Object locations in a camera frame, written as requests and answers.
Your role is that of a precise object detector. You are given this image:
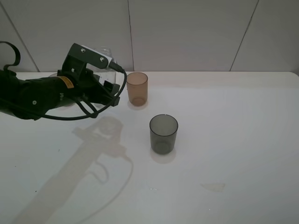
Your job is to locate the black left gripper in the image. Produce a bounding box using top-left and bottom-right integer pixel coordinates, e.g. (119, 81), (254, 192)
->
(57, 56), (120, 105)

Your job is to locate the clear plastic water bottle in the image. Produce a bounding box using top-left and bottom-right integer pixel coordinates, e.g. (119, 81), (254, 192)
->
(93, 48), (118, 110)

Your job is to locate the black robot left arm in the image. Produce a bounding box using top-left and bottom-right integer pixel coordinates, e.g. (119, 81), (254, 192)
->
(0, 43), (126, 121)

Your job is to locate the orange translucent plastic cup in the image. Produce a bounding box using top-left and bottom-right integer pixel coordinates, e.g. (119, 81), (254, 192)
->
(126, 72), (148, 106)

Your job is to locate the grey translucent plastic cup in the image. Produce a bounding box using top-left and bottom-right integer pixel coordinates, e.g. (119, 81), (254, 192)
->
(149, 114), (178, 155)

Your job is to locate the black camera cable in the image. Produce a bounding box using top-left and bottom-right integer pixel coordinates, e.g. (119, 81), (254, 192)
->
(0, 63), (128, 121)

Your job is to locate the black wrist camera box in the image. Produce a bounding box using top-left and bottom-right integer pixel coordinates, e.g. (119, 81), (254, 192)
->
(67, 43), (112, 69)

